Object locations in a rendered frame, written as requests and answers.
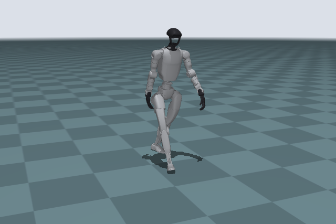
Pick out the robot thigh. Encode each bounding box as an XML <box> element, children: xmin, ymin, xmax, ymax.
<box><xmin>151</xmin><ymin>91</ymin><xmax>170</xmax><ymax>135</ymax></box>
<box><xmin>165</xmin><ymin>90</ymin><xmax>182</xmax><ymax>126</ymax></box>

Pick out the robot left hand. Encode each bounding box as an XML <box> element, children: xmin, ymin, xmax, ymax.
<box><xmin>198</xmin><ymin>89</ymin><xmax>205</xmax><ymax>110</ymax></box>

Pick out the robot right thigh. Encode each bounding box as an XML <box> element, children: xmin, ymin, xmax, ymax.
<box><xmin>151</xmin><ymin>91</ymin><xmax>170</xmax><ymax>135</ymax></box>

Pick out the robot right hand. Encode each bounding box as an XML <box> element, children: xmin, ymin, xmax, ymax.
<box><xmin>145</xmin><ymin>92</ymin><xmax>154</xmax><ymax>109</ymax></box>

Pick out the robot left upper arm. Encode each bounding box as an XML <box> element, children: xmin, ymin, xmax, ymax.
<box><xmin>182</xmin><ymin>50</ymin><xmax>196</xmax><ymax>78</ymax></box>

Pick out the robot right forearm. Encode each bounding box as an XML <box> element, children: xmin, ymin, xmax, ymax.
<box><xmin>145</xmin><ymin>71</ymin><xmax>155</xmax><ymax>95</ymax></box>

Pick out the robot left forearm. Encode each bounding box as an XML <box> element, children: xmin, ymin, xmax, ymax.
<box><xmin>191</xmin><ymin>73</ymin><xmax>204</xmax><ymax>93</ymax></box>

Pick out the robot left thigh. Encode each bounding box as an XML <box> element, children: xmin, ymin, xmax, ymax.
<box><xmin>165</xmin><ymin>90</ymin><xmax>182</xmax><ymax>126</ymax></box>

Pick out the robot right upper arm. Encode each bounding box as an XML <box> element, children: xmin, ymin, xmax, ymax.
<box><xmin>150</xmin><ymin>50</ymin><xmax>163</xmax><ymax>78</ymax></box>

